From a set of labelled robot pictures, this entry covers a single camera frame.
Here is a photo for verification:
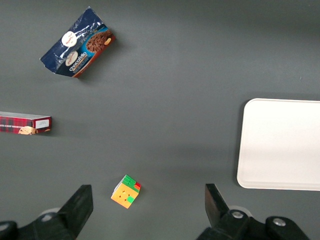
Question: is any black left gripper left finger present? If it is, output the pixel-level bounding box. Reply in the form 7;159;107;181
0;184;94;240

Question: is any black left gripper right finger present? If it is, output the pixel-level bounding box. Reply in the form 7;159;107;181
196;183;311;240

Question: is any red tartan cookie box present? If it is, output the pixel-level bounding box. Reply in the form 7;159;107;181
0;111;53;136

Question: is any white rectangular tray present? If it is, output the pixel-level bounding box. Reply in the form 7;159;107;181
236;97;320;192

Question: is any dark blue cookie box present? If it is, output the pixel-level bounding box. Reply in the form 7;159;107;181
39;6;117;79

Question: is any orange and green puzzle cube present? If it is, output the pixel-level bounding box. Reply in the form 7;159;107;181
110;174;142;210

